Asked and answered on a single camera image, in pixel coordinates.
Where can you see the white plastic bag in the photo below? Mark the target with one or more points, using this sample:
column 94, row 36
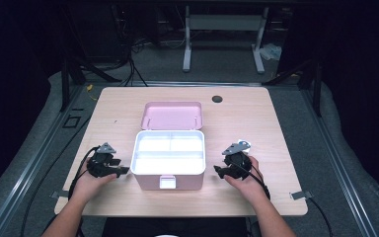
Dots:
column 271, row 52

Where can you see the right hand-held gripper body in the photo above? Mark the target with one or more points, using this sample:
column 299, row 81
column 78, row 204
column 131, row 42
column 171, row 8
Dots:
column 237, row 163

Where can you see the black stand legs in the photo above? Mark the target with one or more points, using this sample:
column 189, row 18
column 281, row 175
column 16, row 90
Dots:
column 316, row 89
column 65, row 82

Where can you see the person's right hand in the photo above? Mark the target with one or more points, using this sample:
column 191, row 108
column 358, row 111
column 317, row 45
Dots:
column 251, row 187

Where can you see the white divided tray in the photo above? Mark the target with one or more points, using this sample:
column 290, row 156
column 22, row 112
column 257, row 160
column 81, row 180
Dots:
column 167, row 151

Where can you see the person's left hand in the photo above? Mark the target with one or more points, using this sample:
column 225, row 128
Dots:
column 90, row 187

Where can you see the yellow tag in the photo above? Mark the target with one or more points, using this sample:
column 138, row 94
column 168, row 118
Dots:
column 89, row 88

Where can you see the person's dark clothing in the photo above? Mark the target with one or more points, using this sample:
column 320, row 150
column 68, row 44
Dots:
column 174, row 227

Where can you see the black table grommet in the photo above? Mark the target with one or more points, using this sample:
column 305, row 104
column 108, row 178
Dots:
column 217, row 99

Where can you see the grey metal stand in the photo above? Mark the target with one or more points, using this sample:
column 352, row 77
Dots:
column 225, row 23

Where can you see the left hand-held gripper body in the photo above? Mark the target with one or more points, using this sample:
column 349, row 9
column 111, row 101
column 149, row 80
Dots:
column 100, row 164

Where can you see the grey metal bracket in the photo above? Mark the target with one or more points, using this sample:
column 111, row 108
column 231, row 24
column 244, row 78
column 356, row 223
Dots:
column 301, row 195
column 59, row 194

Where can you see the pink storage box with lid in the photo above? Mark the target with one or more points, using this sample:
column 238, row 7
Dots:
column 172, row 115

